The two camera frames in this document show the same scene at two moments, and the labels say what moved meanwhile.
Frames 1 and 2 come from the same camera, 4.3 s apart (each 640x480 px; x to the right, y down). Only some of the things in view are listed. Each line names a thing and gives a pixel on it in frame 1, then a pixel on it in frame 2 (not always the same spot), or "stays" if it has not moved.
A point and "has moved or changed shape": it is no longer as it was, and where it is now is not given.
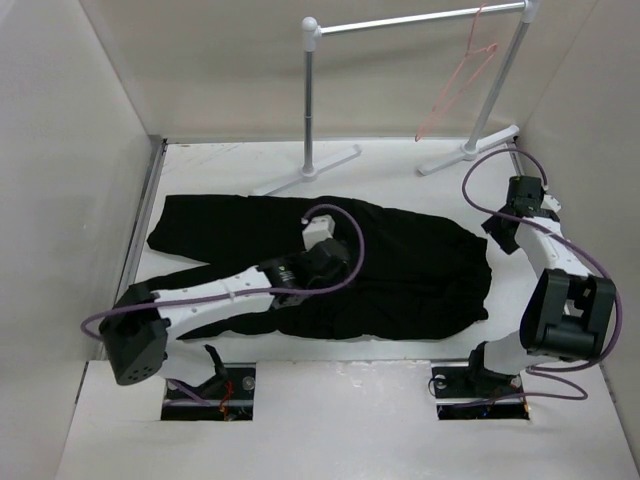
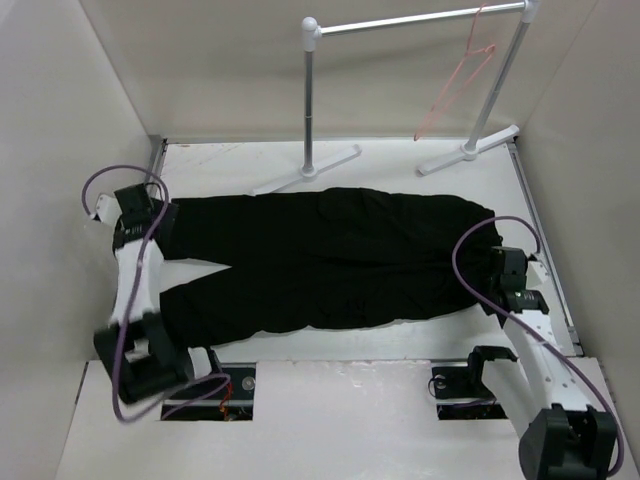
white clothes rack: x=311 y=31 stays
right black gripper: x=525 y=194 → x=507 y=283
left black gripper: x=340 y=276 → x=168 y=222
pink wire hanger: x=491 y=49 stays
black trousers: x=413 y=278 has moved or changed shape
